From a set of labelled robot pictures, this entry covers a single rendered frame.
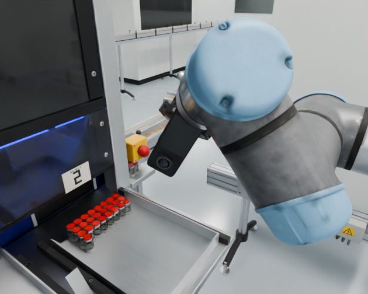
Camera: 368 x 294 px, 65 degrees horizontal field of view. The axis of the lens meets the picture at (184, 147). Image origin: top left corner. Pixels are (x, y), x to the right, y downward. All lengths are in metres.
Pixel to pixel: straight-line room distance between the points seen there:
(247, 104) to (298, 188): 0.08
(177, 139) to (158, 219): 0.50
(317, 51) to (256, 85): 1.73
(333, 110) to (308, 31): 1.59
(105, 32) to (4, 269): 0.63
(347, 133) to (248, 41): 0.18
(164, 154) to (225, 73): 0.23
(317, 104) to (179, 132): 0.17
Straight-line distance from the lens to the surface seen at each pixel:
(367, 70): 1.92
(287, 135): 0.24
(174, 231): 0.83
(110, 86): 0.85
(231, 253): 1.86
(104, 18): 0.82
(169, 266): 0.75
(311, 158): 0.25
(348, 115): 0.36
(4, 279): 0.83
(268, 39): 0.22
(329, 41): 1.92
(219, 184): 1.75
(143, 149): 0.96
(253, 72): 0.21
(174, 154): 0.41
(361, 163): 0.36
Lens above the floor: 1.46
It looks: 27 degrees down
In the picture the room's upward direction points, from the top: straight up
